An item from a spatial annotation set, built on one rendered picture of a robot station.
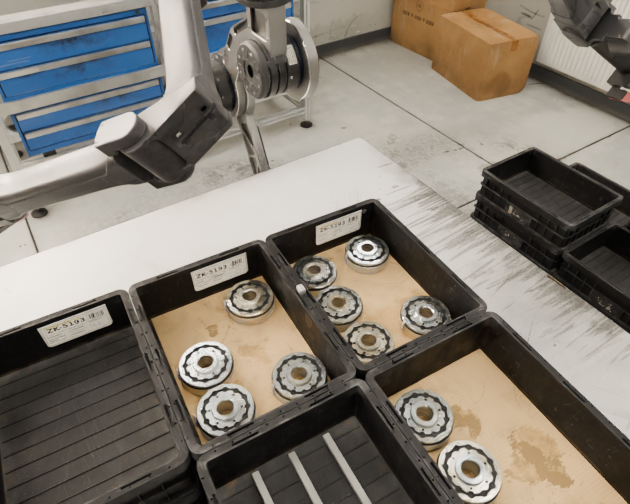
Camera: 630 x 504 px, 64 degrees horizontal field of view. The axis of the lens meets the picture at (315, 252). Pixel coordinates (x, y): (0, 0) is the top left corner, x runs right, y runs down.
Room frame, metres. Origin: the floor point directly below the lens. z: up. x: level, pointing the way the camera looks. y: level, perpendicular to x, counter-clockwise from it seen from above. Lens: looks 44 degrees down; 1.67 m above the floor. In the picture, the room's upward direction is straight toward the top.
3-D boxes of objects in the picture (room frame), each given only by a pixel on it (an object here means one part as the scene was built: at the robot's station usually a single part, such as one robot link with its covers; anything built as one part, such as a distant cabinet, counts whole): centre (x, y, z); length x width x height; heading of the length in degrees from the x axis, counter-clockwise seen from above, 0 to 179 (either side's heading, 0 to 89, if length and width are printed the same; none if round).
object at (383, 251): (0.85, -0.12, 0.86); 0.10 x 0.10 x 0.01
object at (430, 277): (0.72, -0.11, 0.87); 0.40 x 0.30 x 0.11; 29
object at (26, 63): (2.27, 1.09, 0.60); 0.72 x 0.03 x 0.56; 123
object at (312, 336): (0.57, 0.15, 0.87); 0.40 x 0.30 x 0.11; 29
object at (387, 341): (0.59, -0.11, 0.86); 0.10 x 0.10 x 0.01
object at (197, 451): (0.57, 0.15, 0.92); 0.40 x 0.30 x 0.02; 29
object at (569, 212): (1.48, -0.86, 0.37); 0.40 x 0.30 x 0.45; 33
